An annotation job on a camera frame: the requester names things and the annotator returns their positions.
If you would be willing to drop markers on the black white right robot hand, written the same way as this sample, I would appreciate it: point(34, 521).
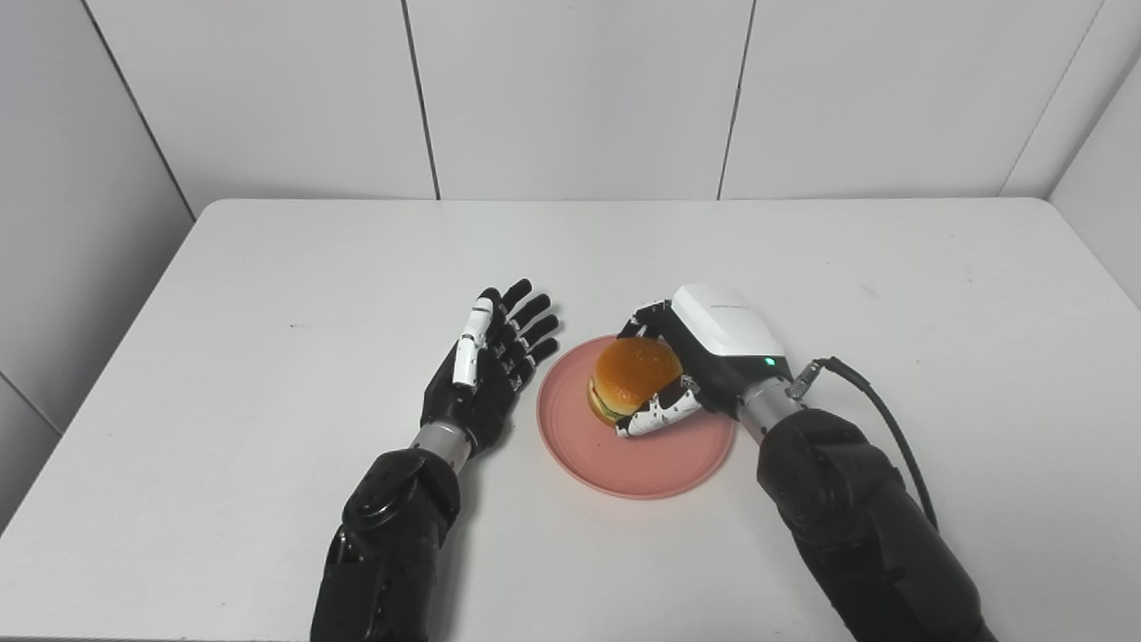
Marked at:
point(731, 348)

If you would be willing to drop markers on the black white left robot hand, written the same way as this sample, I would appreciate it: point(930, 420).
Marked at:
point(472, 392)

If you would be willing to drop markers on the toy hamburger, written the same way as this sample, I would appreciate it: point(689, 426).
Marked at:
point(633, 370)

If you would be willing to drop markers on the pink round plate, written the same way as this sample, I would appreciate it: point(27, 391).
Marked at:
point(624, 464)

